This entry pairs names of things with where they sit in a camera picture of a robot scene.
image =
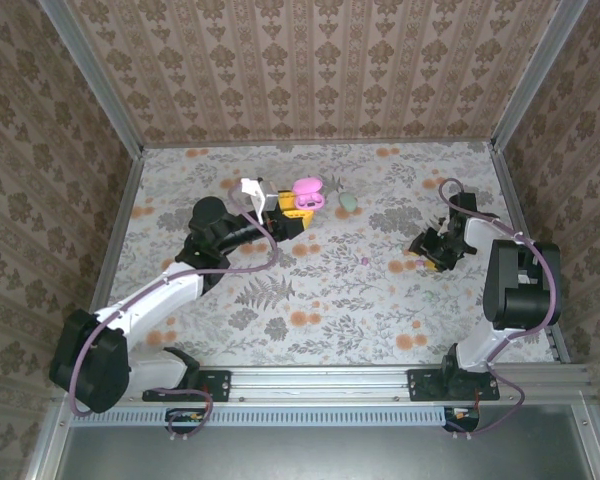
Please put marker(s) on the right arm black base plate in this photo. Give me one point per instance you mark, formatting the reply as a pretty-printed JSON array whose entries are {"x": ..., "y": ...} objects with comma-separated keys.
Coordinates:
[{"x": 420, "y": 385}]

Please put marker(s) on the grey metal sheet panel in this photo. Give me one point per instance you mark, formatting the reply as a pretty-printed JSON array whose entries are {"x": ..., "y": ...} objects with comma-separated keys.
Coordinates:
[{"x": 305, "y": 455}]

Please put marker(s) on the aluminium frame post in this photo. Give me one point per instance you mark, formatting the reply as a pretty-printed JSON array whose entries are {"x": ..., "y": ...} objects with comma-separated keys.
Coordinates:
[
  {"x": 92, "y": 75},
  {"x": 537, "y": 75}
]

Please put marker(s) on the aluminium mounting rail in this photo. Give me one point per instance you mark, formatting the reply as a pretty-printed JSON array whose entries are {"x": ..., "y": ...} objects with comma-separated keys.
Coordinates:
[{"x": 320, "y": 382}]

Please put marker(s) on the floral table mat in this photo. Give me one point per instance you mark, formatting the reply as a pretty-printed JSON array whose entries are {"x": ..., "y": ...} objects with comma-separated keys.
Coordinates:
[{"x": 330, "y": 300}]

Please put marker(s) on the mint green earbud charging case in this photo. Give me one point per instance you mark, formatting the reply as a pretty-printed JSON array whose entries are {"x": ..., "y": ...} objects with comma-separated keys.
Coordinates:
[{"x": 347, "y": 201}]

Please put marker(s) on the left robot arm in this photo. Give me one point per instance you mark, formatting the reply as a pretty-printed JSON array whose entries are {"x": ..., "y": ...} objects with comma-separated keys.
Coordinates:
[{"x": 150, "y": 295}]

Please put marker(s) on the aluminium side rail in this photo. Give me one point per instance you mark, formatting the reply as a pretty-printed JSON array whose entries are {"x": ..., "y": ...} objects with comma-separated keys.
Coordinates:
[
  {"x": 117, "y": 250},
  {"x": 525, "y": 200}
]

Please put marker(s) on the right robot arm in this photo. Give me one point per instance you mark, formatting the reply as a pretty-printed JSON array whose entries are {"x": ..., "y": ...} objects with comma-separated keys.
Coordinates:
[{"x": 520, "y": 300}]

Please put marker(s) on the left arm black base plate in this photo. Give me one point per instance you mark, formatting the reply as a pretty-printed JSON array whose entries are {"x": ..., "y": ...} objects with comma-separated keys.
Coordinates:
[{"x": 220, "y": 385}]

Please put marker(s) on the black connector box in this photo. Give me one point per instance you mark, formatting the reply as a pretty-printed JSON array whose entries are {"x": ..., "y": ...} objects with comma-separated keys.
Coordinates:
[
  {"x": 185, "y": 421},
  {"x": 462, "y": 420}
]

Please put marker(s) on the pink earbud charging case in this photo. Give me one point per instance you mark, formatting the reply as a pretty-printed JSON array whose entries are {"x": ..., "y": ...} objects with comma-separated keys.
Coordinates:
[{"x": 307, "y": 192}]

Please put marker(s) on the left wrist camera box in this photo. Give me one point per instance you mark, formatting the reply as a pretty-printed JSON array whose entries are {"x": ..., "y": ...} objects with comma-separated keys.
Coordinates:
[{"x": 260, "y": 197}]

